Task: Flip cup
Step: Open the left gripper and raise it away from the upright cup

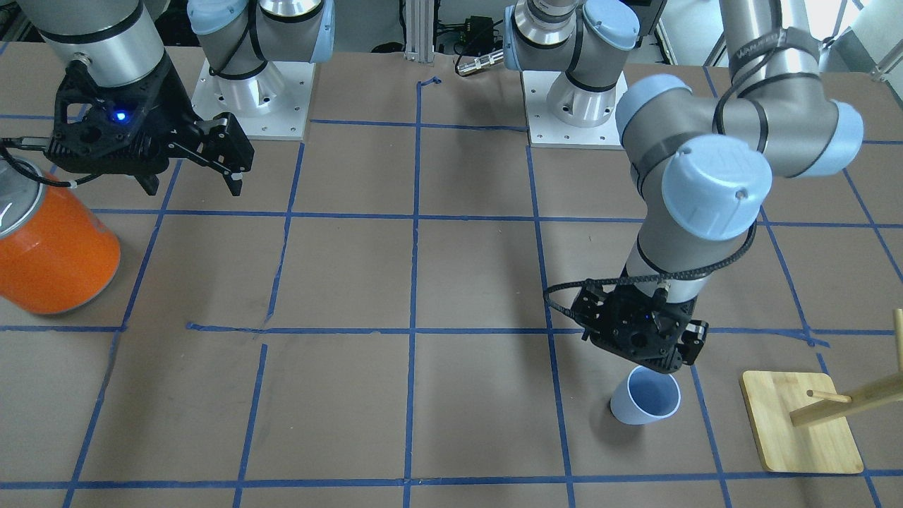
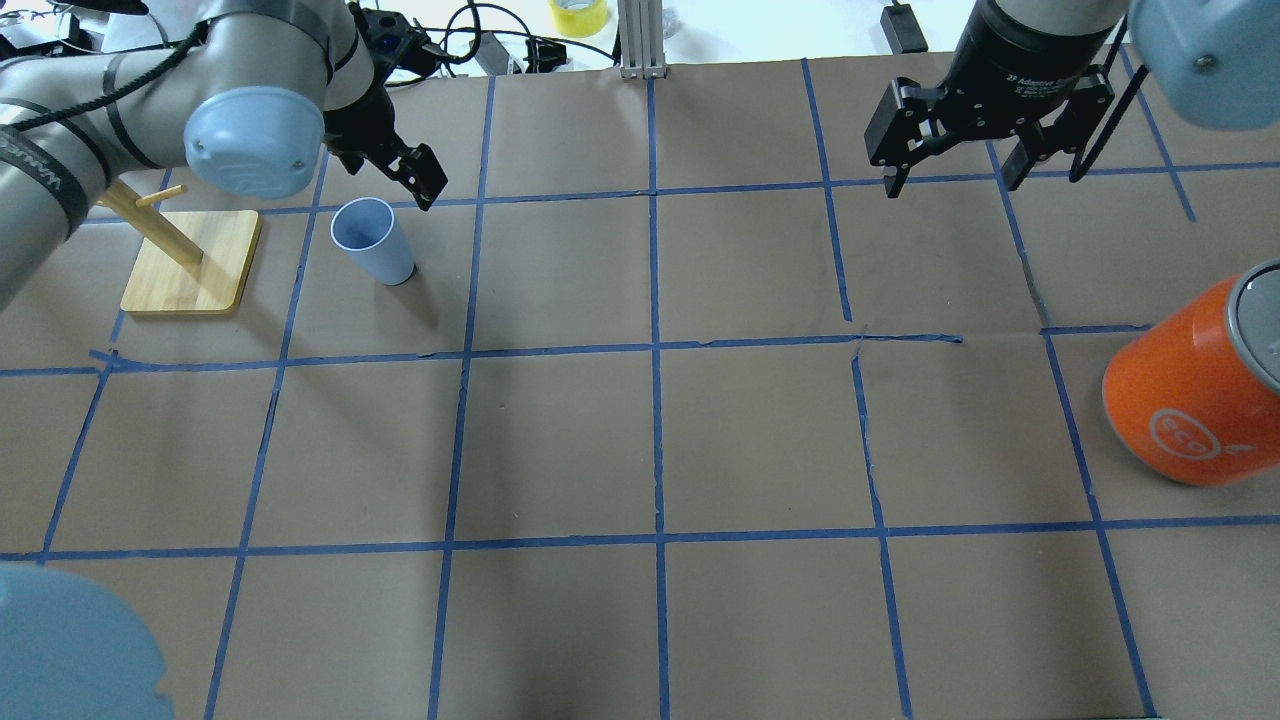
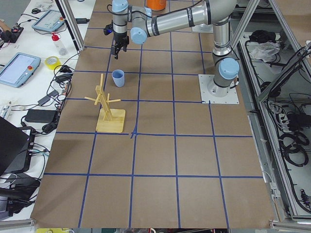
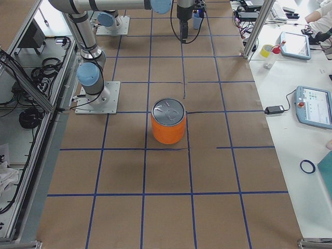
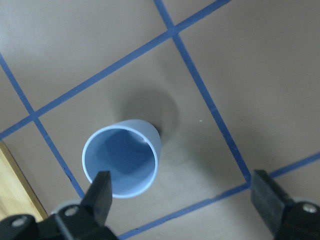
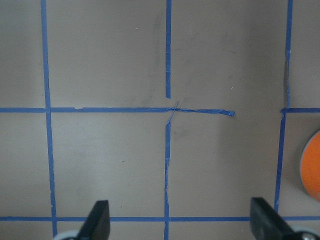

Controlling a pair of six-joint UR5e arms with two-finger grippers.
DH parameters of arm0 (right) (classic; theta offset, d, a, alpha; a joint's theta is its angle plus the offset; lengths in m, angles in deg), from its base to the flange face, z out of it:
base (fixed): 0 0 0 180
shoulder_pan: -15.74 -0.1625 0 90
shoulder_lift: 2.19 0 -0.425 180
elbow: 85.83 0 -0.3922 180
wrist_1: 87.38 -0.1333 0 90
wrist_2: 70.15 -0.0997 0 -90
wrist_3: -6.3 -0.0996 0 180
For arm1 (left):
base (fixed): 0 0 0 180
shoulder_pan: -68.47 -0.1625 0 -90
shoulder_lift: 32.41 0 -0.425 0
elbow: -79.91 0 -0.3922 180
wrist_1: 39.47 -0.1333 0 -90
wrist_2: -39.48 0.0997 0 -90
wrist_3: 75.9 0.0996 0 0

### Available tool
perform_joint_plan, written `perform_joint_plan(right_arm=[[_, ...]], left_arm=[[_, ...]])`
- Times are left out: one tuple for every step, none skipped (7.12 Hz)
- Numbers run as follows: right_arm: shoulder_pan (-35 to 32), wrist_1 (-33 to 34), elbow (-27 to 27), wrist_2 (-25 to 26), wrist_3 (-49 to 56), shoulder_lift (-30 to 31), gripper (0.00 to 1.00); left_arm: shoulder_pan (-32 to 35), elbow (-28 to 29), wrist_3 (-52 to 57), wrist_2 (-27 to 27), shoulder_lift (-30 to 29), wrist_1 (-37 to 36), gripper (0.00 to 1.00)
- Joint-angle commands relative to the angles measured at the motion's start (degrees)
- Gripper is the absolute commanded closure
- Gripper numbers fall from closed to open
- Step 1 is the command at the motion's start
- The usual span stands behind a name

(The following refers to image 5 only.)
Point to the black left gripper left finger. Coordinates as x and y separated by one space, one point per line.
85 219

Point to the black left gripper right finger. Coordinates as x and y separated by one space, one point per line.
286 218

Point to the light blue plastic cup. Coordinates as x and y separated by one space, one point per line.
130 150

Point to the wooden cup rack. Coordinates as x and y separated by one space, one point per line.
16 194

